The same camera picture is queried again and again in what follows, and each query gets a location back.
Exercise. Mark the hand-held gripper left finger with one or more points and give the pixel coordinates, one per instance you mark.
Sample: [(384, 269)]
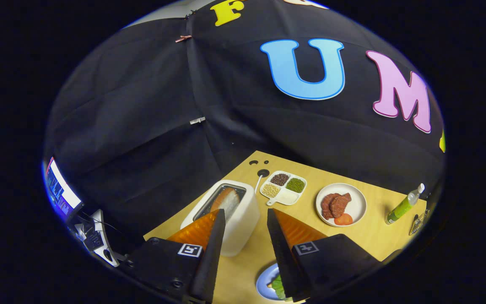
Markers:
[(209, 261)]

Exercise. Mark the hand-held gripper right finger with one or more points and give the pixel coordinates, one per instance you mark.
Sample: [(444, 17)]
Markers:
[(283, 261)]

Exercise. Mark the green lettuce leaf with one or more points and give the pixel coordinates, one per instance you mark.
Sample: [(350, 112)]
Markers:
[(277, 285)]

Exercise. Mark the toasted bread slice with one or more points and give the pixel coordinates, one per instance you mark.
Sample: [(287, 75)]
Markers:
[(227, 200)]

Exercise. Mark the blue plate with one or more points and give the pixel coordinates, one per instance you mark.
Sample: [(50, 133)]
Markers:
[(265, 283)]

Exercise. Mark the white toaster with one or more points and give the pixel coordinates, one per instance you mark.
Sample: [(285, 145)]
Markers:
[(245, 219)]

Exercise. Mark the white divided dish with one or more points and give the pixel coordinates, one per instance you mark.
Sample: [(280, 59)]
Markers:
[(286, 198)]

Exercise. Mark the brown meat slice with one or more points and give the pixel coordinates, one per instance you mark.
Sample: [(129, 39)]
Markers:
[(326, 204), (341, 203)]

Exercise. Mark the beige beans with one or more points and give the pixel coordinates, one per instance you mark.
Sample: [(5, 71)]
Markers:
[(271, 190)]

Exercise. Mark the red tomato slice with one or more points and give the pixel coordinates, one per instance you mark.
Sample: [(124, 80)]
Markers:
[(344, 219)]

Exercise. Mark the green beans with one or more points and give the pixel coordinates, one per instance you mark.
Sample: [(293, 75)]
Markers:
[(295, 185)]

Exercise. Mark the dark brown beans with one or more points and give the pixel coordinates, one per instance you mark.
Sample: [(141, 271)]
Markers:
[(279, 179)]

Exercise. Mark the round white plate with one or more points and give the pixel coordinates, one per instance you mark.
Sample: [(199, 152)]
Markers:
[(357, 207)]

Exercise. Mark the black keyboard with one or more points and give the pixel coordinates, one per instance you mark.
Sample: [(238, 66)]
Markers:
[(93, 240)]

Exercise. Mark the green bottle with white cap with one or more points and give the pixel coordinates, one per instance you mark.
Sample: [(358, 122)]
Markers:
[(401, 209)]

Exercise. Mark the white cloth clip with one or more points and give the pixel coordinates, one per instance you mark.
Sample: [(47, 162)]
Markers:
[(197, 120)]

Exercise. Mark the black backdrop cloth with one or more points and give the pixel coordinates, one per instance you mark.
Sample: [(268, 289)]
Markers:
[(141, 126)]

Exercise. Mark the computer monitor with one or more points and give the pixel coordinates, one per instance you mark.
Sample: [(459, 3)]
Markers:
[(59, 190)]

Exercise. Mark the orange cloth clip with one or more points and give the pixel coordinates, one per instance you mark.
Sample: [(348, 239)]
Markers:
[(183, 38)]

